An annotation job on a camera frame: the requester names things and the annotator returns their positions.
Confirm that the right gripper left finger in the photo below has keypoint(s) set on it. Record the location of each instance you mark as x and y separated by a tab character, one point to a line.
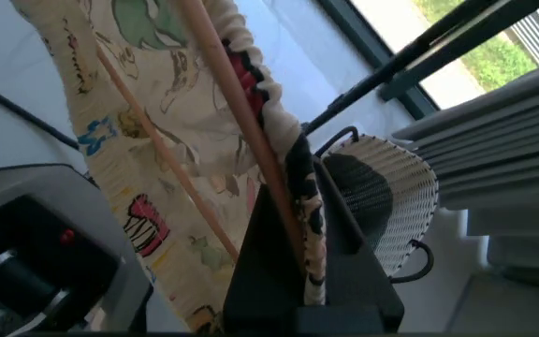
260	281

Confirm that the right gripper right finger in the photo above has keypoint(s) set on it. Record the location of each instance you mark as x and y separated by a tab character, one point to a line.
358	285

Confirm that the cream printed shorts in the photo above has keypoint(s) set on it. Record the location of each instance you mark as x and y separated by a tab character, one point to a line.
180	117

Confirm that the pink clothes hanger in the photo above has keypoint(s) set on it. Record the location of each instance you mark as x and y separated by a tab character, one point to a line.
232	84

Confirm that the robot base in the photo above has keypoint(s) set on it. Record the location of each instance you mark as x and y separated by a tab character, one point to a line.
63	196

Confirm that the white laundry basket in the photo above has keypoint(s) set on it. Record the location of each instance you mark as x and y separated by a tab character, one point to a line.
410	187

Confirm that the grey curtain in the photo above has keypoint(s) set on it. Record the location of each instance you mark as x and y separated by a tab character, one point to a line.
508	140

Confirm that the window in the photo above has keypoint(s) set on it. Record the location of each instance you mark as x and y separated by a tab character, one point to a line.
368	42

